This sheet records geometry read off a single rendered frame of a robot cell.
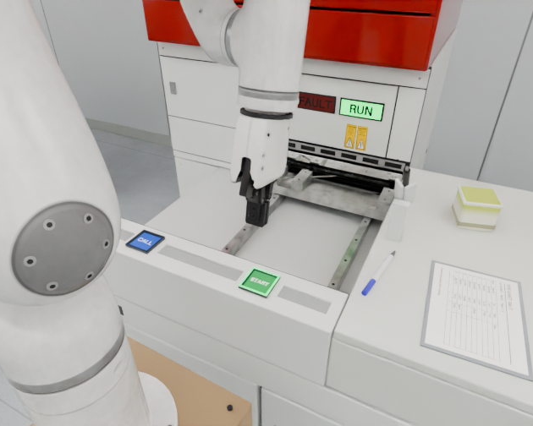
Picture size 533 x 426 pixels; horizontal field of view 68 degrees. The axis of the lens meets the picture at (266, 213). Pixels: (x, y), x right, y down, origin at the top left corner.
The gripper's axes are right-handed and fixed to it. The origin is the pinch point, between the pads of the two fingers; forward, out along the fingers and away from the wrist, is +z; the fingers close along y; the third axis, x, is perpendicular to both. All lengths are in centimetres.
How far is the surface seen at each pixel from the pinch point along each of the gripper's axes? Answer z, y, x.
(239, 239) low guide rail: 21.3, -27.1, -17.2
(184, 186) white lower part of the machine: 28, -66, -63
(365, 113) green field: -10, -57, 2
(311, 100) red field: -11, -57, -13
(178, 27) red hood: -26, -49, -53
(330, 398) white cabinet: 32.4, -2.5, 16.4
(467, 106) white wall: -3, -211, 27
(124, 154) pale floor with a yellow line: 72, -195, -222
